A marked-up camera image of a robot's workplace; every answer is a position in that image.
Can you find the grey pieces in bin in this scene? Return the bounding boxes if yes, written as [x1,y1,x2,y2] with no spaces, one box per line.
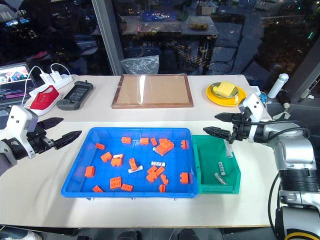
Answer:
[213,172,228,186]

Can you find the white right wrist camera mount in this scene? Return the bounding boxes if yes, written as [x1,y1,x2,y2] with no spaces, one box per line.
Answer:
[238,92,266,144]

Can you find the blue plastic tray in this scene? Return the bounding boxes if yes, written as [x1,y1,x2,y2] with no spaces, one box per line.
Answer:
[60,127,199,200]

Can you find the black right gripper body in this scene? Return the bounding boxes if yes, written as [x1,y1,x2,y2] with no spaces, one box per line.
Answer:
[231,112,252,143]

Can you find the green plastic bin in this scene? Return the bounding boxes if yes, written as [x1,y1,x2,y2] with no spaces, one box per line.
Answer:
[191,134,242,195]

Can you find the grey window post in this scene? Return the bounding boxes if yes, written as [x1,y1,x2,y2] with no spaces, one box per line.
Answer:
[91,0,125,76]

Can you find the grey handheld game console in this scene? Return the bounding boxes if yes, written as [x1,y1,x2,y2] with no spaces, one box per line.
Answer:
[56,80,94,111]

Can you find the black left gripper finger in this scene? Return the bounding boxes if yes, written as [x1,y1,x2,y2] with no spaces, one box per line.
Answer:
[53,130,83,151]
[37,117,65,131]

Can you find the white power strip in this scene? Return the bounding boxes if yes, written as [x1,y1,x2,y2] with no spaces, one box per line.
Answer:
[29,73,74,100]

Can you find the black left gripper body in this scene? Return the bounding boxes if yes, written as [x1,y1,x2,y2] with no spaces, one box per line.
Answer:
[25,122,57,155]

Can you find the clear plastic bag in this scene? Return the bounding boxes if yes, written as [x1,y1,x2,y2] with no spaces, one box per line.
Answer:
[120,54,160,76]

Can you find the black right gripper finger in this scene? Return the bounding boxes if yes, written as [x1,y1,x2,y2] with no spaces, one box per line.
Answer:
[214,112,242,124]
[202,126,236,145]

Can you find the white sneaker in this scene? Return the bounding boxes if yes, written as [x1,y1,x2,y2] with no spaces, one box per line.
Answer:
[0,225,44,240]

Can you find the yellow sponge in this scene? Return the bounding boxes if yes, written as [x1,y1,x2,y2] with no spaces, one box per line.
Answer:
[215,80,237,97]

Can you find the yellow plate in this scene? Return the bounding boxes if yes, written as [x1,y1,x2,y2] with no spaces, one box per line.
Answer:
[205,83,248,107]

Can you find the brown wooden picture frame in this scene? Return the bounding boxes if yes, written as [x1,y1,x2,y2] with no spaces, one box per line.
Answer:
[111,73,195,109]

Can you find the open laptop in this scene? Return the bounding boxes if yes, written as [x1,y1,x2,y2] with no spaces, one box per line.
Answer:
[0,62,39,110]

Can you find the white charger cable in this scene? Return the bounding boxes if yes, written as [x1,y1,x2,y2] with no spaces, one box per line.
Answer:
[20,65,51,109]
[49,62,73,76]

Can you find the silver metal dish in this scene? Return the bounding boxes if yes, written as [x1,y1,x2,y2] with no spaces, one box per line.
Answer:
[210,82,241,99]

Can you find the white cord with plug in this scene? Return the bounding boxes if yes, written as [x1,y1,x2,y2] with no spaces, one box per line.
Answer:
[272,101,291,121]

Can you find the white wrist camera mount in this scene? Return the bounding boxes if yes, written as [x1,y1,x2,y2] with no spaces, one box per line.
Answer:
[4,104,40,160]
[238,92,266,144]

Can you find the red and white shoe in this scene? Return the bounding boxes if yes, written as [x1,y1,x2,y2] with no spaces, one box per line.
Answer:
[29,84,61,117]

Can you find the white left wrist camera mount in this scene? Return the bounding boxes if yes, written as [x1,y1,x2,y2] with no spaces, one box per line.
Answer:
[4,104,40,160]

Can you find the large orange block cluster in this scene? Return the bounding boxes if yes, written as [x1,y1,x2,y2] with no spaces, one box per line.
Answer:
[156,137,175,156]

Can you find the white bottle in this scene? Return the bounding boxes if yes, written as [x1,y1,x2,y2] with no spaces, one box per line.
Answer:
[267,73,290,99]

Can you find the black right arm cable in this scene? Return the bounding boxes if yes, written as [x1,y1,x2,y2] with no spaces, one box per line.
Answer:
[257,119,312,226]

